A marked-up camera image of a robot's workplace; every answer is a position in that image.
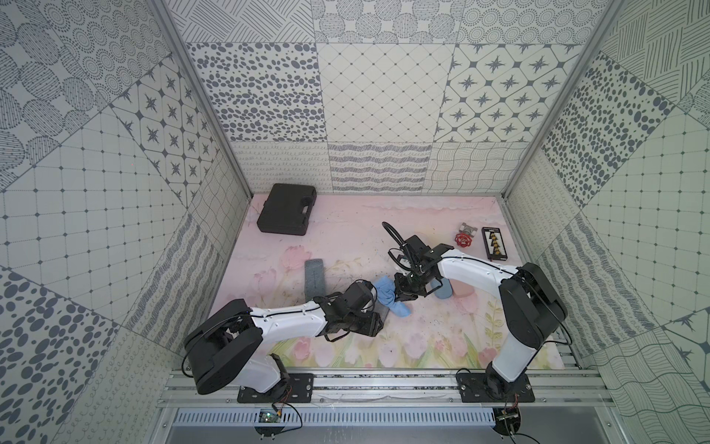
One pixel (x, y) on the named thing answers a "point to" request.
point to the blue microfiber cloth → (385, 291)
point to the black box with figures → (495, 246)
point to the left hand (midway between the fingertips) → (383, 331)
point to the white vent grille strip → (338, 418)
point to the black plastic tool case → (287, 209)
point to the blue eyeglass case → (446, 291)
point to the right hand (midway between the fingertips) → (398, 299)
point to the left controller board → (268, 415)
